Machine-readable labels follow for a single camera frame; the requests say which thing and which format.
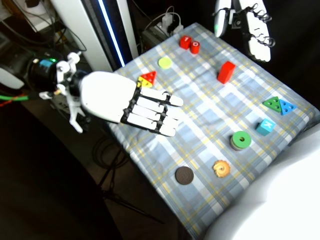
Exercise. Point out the dark brown round cookie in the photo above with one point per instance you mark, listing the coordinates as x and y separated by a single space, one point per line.
184 175

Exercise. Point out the blue triangle block with holes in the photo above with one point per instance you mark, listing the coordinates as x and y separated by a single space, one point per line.
288 107

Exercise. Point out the red cube with numeral one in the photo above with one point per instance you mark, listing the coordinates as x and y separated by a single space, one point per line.
185 42

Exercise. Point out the black tripod stand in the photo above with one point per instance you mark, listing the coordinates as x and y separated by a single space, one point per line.
125 203

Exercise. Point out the white column with blue light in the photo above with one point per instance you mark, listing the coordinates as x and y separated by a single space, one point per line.
82 30

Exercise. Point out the lime green disc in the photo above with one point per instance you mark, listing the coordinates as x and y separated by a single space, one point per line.
165 62

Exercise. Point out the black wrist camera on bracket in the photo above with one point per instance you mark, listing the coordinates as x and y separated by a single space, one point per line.
236 23

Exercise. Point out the green triangle block with holes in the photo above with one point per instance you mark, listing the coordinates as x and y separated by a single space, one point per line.
272 104

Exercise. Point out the large white rounded shell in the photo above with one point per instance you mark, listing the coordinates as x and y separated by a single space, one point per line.
275 200

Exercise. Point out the tan flower-shaped cookie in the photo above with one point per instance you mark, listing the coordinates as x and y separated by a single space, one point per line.
221 169

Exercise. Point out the blue yellow plaid tablecloth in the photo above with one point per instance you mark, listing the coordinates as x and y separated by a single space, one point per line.
200 125

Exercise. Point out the red rectangular block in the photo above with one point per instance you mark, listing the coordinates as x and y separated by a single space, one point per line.
226 72

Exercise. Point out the light blue letter cube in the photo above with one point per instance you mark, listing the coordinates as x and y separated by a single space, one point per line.
265 127

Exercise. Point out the white plug adapter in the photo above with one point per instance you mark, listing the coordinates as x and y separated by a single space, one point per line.
167 19

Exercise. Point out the grey box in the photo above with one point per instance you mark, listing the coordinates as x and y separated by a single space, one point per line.
152 37

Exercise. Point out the red triangle block with holes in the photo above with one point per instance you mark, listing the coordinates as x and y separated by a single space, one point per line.
150 77

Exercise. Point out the red cylinder with numeral zero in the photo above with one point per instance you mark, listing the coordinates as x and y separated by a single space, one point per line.
195 47

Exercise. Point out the white power strip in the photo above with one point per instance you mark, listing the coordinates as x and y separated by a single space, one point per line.
175 28

